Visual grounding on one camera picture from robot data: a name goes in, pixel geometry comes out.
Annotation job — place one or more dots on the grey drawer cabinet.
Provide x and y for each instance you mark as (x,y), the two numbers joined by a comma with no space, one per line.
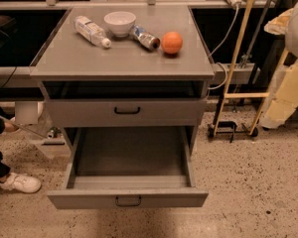
(73,69)

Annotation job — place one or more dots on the grey drawer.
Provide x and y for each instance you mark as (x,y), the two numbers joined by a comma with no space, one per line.
(126,112)
(137,167)

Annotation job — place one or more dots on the thin metal stick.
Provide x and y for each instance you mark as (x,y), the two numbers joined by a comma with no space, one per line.
(22,127)

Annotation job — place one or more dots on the grey top drawer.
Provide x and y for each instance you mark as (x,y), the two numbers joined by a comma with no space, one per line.
(126,112)

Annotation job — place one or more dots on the silver crumpled can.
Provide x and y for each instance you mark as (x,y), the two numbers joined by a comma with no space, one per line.
(146,39)

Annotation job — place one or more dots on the clear plastic water bottle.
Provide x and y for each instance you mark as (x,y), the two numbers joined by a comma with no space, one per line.
(92,32)

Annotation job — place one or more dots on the white sneaker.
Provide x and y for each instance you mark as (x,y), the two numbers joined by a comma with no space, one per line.
(23,183)

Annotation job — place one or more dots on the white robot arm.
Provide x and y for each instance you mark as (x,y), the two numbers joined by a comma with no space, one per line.
(283,99)

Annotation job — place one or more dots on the white ceramic bowl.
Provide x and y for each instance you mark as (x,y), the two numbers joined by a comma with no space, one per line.
(120,23)

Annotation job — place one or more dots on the orange ball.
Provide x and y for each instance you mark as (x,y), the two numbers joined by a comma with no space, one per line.
(172,43)

